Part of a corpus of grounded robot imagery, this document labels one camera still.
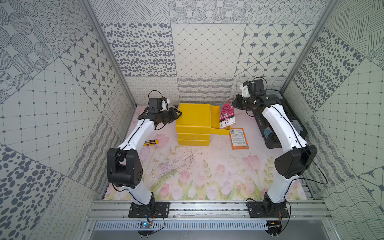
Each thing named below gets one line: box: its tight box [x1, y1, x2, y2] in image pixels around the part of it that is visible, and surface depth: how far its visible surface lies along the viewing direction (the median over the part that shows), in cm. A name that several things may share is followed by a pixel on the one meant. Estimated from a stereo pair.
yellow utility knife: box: [143, 139, 159, 147], surface depth 100 cm
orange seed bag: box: [229, 128, 249, 150], surface depth 103 cm
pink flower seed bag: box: [219, 102, 236, 129], surface depth 85 cm
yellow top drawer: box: [210, 105, 231, 136], surface depth 87 cm
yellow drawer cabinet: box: [176, 103, 212, 147], surface depth 87 cm
